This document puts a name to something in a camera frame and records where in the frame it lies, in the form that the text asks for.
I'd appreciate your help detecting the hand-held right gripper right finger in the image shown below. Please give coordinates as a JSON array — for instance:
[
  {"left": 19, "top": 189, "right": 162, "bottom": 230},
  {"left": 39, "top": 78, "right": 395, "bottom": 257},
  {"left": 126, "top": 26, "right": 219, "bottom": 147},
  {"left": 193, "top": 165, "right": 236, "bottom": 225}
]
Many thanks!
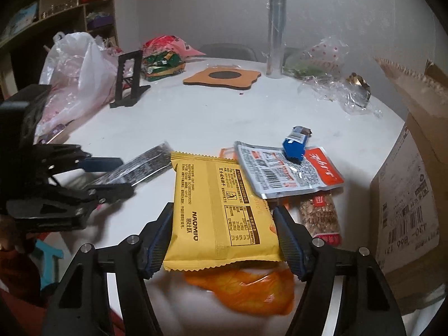
[{"left": 272, "top": 206, "right": 407, "bottom": 336}]

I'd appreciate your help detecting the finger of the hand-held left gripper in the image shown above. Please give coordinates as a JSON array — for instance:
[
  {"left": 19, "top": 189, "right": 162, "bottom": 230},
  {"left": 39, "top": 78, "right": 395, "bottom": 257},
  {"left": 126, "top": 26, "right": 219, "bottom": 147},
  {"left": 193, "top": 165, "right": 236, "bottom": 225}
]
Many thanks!
[
  {"left": 5, "top": 182, "right": 134, "bottom": 233},
  {"left": 33, "top": 143, "right": 125, "bottom": 183}
]

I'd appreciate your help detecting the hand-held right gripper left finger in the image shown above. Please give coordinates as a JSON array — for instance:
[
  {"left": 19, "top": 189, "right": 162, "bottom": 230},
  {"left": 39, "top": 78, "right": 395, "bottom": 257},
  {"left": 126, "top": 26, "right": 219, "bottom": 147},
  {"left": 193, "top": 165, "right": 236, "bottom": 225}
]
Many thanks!
[{"left": 42, "top": 201, "right": 176, "bottom": 336}]

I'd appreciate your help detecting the clear peanut packet red label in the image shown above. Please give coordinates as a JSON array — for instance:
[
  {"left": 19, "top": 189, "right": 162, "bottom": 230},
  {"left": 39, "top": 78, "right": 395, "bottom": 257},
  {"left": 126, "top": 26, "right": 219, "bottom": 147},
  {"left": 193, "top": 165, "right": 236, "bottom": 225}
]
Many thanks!
[{"left": 297, "top": 192, "right": 343, "bottom": 247}]

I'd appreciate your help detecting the dark clear snack bar packet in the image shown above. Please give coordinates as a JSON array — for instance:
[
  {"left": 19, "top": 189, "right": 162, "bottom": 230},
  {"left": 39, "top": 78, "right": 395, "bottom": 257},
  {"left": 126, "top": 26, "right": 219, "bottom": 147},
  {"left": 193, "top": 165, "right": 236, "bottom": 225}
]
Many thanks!
[{"left": 87, "top": 142, "right": 174, "bottom": 188}]

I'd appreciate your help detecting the yellow snack packet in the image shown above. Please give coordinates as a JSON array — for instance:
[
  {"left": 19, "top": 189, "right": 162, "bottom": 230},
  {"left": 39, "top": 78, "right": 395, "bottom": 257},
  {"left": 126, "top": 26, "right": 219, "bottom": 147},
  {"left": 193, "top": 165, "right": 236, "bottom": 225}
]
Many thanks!
[{"left": 163, "top": 150, "right": 285, "bottom": 273}]

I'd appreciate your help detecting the silver packet with red label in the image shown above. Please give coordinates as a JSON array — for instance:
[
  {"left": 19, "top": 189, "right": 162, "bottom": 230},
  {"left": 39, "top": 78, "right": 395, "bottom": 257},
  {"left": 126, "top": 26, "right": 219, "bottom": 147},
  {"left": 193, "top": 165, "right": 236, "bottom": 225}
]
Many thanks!
[{"left": 234, "top": 141, "right": 345, "bottom": 200}]

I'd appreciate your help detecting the small blue snack bar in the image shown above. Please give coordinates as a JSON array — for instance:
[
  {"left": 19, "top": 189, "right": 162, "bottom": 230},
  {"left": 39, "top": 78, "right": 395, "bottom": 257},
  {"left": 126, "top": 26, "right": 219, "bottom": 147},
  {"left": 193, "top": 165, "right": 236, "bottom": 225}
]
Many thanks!
[{"left": 282, "top": 125, "right": 313, "bottom": 163}]

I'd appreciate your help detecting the cardboard box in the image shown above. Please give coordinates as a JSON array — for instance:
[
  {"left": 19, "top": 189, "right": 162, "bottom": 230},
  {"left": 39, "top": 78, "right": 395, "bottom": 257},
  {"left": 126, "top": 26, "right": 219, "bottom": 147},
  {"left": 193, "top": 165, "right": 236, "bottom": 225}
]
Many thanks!
[{"left": 370, "top": 56, "right": 448, "bottom": 317}]

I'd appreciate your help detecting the person's left forearm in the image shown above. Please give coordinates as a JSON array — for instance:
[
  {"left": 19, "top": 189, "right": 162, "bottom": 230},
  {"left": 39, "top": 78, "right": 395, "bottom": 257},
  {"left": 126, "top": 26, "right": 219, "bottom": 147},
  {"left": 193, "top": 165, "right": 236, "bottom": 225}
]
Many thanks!
[{"left": 0, "top": 245, "right": 43, "bottom": 309}]

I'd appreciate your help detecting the white plastic bag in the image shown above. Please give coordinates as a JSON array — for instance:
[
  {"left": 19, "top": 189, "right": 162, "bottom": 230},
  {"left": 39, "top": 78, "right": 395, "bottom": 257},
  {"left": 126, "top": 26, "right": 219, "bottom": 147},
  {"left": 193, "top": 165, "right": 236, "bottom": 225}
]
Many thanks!
[{"left": 35, "top": 31, "right": 120, "bottom": 144}]

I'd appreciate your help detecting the black phone stand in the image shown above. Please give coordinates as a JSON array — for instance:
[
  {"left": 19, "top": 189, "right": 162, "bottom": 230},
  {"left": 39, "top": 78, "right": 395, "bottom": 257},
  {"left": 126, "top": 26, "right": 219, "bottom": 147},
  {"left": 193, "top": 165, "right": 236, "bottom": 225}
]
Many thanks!
[{"left": 109, "top": 50, "right": 151, "bottom": 109}]

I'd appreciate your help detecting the teal plastic stool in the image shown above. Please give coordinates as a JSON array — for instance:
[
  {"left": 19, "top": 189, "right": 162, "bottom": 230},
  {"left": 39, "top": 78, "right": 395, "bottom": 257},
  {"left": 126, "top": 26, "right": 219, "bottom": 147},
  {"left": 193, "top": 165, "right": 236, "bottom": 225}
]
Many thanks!
[{"left": 35, "top": 240, "right": 65, "bottom": 291}]

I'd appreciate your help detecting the light blue box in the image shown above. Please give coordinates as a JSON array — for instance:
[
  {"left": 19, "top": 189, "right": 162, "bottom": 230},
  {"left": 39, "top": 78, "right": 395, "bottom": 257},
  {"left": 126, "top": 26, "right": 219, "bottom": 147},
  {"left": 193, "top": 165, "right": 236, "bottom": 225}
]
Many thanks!
[{"left": 7, "top": 2, "right": 39, "bottom": 37}]

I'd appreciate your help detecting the wooden shelf unit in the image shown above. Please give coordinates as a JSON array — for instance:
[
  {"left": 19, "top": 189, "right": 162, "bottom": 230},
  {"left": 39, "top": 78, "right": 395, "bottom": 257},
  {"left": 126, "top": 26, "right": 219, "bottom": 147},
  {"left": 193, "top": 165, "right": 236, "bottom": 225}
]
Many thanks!
[{"left": 0, "top": 0, "right": 120, "bottom": 99}]

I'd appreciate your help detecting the green snack bag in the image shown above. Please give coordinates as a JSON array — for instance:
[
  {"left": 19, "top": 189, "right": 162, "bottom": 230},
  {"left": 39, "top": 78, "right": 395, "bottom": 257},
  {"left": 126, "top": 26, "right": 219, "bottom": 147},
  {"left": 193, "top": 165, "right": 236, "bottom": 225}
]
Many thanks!
[{"left": 142, "top": 50, "right": 186, "bottom": 81}]

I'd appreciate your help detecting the purple box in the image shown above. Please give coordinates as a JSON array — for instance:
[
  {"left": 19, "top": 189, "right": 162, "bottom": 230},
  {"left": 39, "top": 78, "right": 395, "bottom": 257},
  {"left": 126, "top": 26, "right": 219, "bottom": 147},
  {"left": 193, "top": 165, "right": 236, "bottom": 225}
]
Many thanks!
[{"left": 86, "top": 12, "right": 114, "bottom": 30}]

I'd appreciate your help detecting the pink plastic bag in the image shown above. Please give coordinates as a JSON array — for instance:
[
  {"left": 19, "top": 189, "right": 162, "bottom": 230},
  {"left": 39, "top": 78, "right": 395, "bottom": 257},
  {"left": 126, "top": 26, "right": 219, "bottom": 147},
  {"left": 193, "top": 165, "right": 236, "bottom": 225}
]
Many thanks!
[{"left": 142, "top": 35, "right": 207, "bottom": 60}]

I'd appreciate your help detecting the wooden coaster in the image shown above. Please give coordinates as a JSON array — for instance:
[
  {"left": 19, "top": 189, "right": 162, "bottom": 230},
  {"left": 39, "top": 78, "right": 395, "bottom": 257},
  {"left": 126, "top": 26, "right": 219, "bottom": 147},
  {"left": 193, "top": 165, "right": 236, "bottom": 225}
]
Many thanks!
[{"left": 183, "top": 65, "right": 262, "bottom": 90}]

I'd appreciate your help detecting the crumpled clear plastic wrap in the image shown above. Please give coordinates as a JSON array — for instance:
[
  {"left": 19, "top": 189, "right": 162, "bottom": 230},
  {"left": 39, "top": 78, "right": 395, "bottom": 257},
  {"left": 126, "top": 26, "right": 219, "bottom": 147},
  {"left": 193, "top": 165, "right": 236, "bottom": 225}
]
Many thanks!
[{"left": 297, "top": 77, "right": 384, "bottom": 119}]

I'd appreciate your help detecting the gold foil wrapper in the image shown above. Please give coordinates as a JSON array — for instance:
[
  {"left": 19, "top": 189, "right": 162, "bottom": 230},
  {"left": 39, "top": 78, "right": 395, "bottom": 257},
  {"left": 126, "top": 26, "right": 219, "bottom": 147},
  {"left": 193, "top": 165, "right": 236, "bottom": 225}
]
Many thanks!
[{"left": 346, "top": 72, "right": 372, "bottom": 107}]

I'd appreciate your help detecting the dotted clear plastic bag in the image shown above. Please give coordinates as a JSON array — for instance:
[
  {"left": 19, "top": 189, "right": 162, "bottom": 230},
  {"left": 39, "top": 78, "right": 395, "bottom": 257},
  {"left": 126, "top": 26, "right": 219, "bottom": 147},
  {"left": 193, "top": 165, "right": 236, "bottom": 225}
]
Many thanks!
[{"left": 283, "top": 36, "right": 351, "bottom": 81}]

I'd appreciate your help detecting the dark grey chair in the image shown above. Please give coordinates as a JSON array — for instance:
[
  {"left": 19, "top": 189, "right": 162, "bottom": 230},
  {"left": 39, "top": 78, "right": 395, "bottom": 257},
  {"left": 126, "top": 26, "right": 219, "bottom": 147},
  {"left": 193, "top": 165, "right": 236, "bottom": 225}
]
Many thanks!
[{"left": 283, "top": 46, "right": 300, "bottom": 65}]

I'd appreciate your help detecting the clear plastic film roll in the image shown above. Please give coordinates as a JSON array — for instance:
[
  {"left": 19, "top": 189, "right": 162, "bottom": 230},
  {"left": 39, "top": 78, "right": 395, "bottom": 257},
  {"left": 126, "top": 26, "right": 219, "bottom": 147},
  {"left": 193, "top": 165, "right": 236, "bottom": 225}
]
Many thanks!
[{"left": 265, "top": 0, "right": 288, "bottom": 79}]

